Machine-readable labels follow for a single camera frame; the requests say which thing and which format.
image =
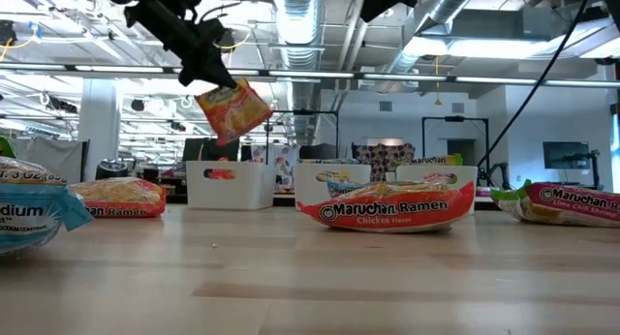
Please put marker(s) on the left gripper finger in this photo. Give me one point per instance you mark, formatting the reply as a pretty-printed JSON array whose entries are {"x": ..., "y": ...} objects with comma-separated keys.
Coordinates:
[
  {"x": 220, "y": 76},
  {"x": 194, "y": 73}
]

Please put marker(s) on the orange chicken ramen pack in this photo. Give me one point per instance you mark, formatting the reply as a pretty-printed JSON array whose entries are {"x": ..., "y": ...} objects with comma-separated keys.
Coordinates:
[
  {"x": 387, "y": 214},
  {"x": 220, "y": 174},
  {"x": 121, "y": 194},
  {"x": 235, "y": 112}
]

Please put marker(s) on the black background robot arm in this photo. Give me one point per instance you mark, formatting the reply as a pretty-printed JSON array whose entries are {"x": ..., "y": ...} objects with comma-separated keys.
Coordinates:
[{"x": 593, "y": 170}]

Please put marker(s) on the long ceiling light strip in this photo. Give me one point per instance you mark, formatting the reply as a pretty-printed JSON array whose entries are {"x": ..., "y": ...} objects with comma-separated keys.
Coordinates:
[{"x": 387, "y": 76}]

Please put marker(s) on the white square column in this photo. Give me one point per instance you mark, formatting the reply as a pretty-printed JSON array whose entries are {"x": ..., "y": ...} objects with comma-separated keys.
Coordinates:
[{"x": 99, "y": 127}]

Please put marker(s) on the white colourful patterned fabric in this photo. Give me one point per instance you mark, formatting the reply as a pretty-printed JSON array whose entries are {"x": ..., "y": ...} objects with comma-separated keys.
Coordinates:
[{"x": 286, "y": 170}]

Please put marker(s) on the white plastic bin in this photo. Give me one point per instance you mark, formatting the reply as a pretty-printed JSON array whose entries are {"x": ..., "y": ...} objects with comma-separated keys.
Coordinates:
[
  {"x": 252, "y": 190},
  {"x": 305, "y": 180},
  {"x": 407, "y": 173}
]

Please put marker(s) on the black round tyre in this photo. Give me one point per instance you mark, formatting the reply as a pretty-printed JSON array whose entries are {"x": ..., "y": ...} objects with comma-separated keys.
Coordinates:
[{"x": 111, "y": 169}]

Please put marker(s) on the brown dotted fabric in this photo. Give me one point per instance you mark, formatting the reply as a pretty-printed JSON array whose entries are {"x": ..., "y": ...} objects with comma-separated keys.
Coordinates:
[{"x": 382, "y": 156}]

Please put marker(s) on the grey cover sheet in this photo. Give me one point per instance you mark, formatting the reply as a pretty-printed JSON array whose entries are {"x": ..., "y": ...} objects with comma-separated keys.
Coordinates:
[{"x": 48, "y": 156}]

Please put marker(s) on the green object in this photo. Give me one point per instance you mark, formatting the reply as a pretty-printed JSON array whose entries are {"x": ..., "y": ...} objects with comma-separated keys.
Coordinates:
[{"x": 6, "y": 146}]

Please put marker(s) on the round silver ceiling duct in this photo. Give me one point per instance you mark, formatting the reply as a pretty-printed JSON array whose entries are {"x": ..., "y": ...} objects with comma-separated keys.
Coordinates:
[
  {"x": 298, "y": 35},
  {"x": 450, "y": 6}
]

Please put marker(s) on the black metal frame rig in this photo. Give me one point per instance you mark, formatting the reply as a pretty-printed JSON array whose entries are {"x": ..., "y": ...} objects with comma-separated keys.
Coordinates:
[
  {"x": 300, "y": 112},
  {"x": 455, "y": 118}
]

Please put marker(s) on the white rectangular ceiling duct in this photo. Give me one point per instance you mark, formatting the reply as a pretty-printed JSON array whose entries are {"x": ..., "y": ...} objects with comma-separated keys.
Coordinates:
[{"x": 484, "y": 47}]

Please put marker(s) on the black wall monitor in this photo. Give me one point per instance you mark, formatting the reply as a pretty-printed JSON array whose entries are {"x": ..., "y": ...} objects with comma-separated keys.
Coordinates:
[{"x": 564, "y": 155}]

